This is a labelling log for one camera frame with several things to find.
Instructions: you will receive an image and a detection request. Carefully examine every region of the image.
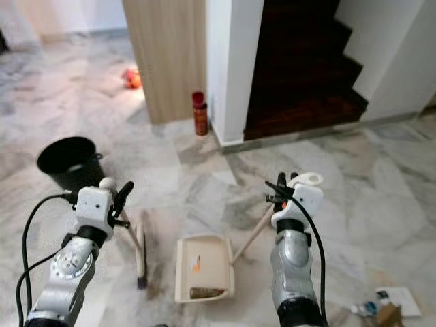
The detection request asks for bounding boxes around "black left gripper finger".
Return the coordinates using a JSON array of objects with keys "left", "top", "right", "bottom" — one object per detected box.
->
[{"left": 113, "top": 181, "right": 135, "bottom": 215}]

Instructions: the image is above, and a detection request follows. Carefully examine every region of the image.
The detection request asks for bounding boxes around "wooden handle broom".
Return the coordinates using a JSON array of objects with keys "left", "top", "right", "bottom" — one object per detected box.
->
[{"left": 100, "top": 177, "right": 150, "bottom": 291}]

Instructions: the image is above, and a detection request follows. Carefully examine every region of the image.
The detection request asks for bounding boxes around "cream dustpan with wooden handle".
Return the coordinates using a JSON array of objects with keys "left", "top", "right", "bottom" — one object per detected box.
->
[{"left": 175, "top": 172, "right": 325, "bottom": 304}]

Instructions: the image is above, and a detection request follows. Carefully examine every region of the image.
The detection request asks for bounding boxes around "black plastic bucket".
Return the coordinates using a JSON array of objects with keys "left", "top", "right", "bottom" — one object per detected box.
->
[{"left": 37, "top": 136, "right": 104, "bottom": 193}]

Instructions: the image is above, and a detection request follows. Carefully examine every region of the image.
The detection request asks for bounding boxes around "dark wooden staircase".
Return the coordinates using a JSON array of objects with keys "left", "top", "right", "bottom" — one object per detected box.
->
[{"left": 243, "top": 0, "right": 369, "bottom": 142}]

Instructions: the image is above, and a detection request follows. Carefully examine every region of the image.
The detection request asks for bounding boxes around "red spray can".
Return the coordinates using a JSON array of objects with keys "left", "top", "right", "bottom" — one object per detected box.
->
[{"left": 191, "top": 91, "right": 210, "bottom": 137}]

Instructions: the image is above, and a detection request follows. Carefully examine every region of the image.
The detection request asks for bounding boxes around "brown swept debris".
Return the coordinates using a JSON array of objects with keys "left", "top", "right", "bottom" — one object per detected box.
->
[{"left": 189, "top": 287, "right": 228, "bottom": 301}]

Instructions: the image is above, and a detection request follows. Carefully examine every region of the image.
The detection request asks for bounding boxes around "small white blue bottle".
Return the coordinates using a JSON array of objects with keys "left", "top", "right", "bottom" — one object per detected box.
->
[{"left": 347, "top": 301, "right": 383, "bottom": 318}]

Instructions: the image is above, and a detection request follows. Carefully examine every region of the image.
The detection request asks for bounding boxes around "light wooden cabinet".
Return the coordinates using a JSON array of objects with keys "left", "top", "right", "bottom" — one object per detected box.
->
[{"left": 123, "top": 0, "right": 209, "bottom": 126}]

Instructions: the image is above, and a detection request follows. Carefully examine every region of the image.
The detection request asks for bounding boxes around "small brown cardboard box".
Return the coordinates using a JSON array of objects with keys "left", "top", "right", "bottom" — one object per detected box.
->
[{"left": 378, "top": 303, "right": 407, "bottom": 327}]

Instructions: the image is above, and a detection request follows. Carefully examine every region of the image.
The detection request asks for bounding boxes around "white paper sheet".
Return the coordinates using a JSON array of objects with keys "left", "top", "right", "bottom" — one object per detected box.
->
[{"left": 375, "top": 286, "right": 424, "bottom": 318}]

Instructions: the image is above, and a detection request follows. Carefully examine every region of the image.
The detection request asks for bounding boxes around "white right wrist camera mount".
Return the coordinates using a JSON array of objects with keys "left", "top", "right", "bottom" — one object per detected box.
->
[{"left": 271, "top": 182, "right": 325, "bottom": 230}]

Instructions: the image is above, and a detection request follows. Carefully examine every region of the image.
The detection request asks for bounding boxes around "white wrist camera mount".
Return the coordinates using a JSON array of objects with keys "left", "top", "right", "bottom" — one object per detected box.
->
[
  {"left": 75, "top": 187, "right": 116, "bottom": 247},
  {"left": 271, "top": 182, "right": 325, "bottom": 230}
]

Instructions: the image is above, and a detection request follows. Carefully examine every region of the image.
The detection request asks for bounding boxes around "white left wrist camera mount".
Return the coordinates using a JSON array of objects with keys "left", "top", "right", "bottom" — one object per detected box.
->
[{"left": 75, "top": 187, "right": 116, "bottom": 247}]

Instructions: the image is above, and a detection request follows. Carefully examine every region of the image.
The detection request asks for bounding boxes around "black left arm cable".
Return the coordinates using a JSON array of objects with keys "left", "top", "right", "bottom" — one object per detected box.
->
[{"left": 14, "top": 192, "right": 80, "bottom": 327}]

